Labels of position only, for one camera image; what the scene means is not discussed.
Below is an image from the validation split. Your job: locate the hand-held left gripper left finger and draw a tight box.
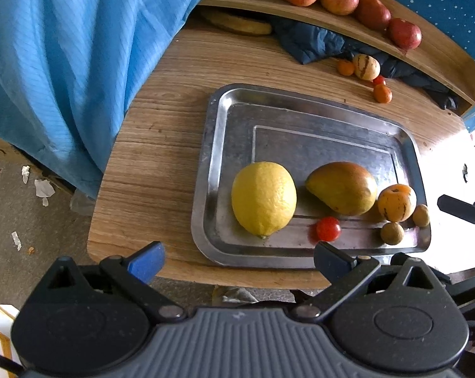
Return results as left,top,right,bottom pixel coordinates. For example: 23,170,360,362
32,241,187,321

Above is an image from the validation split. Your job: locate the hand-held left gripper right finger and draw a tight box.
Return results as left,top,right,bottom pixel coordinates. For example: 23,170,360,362
290,242,445,321

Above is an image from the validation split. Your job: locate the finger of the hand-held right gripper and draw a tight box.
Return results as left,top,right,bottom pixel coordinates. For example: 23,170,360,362
437,194,475,241
432,267,475,308

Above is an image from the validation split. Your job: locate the small brown kiwi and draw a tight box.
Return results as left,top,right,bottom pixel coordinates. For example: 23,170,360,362
413,204,430,228
380,222,404,245

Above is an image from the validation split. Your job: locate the orange striped pepino melon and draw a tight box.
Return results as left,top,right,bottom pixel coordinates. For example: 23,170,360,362
378,184,417,223

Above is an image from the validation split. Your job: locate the yellow green mango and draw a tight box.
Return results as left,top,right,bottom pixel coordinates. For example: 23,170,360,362
305,161,379,216

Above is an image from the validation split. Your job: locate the yellow lemon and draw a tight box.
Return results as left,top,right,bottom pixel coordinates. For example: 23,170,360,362
231,161,298,239

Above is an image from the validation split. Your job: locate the metal tray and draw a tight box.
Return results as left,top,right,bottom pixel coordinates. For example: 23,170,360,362
191,83,432,269

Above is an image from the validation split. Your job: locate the pale striped pepino melon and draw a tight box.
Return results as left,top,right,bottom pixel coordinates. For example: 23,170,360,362
353,54,380,80

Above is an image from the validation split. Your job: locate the blue dotted panel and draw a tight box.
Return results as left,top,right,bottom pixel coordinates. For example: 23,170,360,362
393,0,475,131

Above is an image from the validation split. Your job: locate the light blue cloth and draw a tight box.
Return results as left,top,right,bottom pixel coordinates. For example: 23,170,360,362
0,0,212,199

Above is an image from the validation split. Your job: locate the dark blue cloth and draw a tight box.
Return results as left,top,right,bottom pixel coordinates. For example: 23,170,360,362
271,16,459,110

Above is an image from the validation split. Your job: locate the dull yellow plantain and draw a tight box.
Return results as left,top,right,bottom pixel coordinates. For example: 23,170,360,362
201,8,273,35

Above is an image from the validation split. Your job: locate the curved wooden shelf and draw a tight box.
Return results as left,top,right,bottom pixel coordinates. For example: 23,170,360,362
198,0,475,105

